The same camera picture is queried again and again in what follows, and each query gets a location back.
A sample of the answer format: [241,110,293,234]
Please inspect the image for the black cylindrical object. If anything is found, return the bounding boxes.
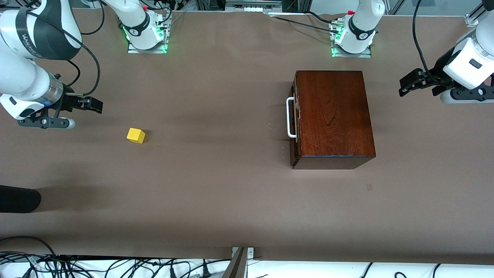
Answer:
[0,185,42,214]

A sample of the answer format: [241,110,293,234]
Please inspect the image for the dark brown wooden cabinet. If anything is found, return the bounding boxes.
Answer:
[290,70,377,170]

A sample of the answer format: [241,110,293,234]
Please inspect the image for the grey metal stand bar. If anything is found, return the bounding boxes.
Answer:
[222,247,248,278]

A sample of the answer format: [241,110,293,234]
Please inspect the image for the wooden drawer with white handle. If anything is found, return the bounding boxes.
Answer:
[286,85,301,143]

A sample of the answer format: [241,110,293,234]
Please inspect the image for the yellow wooden block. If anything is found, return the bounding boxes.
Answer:
[127,127,146,144]

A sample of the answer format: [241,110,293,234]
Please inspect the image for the white socket strip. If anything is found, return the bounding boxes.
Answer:
[226,1,282,13]

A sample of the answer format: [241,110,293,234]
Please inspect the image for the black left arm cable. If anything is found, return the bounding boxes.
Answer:
[413,0,440,83]

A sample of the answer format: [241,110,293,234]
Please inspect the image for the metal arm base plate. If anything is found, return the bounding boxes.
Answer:
[331,21,373,58]
[127,15,169,54]

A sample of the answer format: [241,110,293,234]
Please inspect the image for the aluminium frame profile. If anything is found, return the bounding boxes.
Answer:
[465,0,494,27]

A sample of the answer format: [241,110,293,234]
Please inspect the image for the black cable tangle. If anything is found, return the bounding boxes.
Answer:
[0,236,232,278]

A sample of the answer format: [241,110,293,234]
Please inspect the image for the silver mounting plate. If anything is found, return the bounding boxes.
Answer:
[231,247,255,260]

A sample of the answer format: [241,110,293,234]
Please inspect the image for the black cable on table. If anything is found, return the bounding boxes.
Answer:
[270,12,341,34]

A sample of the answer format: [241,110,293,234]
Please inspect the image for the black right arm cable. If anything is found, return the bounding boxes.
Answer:
[50,0,105,97]

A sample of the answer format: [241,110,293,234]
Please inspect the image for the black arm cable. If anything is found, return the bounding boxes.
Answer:
[413,0,440,83]
[50,0,105,97]

